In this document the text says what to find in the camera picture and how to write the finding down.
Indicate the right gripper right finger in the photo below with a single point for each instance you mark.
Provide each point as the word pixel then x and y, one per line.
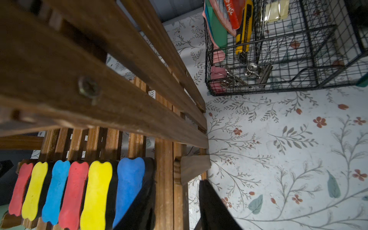
pixel 214 214

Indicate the yellow eraser bottom row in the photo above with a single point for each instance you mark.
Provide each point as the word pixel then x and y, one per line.
pixel 32 199
pixel 94 209

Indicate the red package in organizer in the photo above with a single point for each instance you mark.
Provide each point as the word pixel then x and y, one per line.
pixel 235 10

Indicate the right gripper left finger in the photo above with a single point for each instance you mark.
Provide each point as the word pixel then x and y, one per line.
pixel 141 213

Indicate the light blue eraser bottom row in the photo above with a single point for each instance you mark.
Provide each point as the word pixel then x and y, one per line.
pixel 52 206

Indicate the black wire desk organizer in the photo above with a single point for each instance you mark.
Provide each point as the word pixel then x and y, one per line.
pixel 311 45

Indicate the metal binder clips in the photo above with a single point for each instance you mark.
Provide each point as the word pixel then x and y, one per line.
pixel 251 72

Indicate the yellow utility knife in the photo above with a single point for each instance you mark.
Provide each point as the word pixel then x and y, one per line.
pixel 244 32

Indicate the wooden two-tier shelf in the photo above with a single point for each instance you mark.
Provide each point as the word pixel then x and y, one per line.
pixel 76 74

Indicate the red eraser bottom row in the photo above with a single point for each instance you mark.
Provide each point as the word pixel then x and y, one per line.
pixel 18 196
pixel 69 217

